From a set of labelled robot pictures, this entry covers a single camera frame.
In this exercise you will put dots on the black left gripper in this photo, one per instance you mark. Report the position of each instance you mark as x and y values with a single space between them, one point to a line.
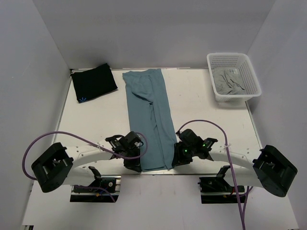
132 164

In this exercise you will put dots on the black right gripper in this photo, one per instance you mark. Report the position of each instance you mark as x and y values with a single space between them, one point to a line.
179 159

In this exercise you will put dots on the teal blue t shirt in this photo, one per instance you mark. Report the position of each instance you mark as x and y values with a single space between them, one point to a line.
149 114

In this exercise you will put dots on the black t shirt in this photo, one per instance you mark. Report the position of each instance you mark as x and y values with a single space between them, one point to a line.
93 83

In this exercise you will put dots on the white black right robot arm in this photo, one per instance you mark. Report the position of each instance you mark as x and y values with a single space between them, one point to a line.
271 170

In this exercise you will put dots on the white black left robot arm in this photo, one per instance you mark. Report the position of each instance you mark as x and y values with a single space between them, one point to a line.
58 162

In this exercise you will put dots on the grey t shirt in basket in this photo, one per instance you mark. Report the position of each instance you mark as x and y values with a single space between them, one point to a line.
228 82

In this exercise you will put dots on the white plastic basket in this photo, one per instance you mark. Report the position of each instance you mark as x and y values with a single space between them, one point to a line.
240 63

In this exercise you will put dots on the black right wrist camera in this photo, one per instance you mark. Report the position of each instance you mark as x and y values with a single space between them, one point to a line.
194 145

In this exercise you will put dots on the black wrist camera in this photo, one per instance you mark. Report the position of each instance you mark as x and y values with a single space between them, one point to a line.
194 145
127 146

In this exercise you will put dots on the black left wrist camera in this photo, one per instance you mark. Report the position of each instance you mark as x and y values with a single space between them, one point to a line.
127 146

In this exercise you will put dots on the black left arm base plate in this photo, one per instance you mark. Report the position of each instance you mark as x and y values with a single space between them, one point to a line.
103 190

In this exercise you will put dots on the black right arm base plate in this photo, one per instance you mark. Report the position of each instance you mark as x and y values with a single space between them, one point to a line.
215 190

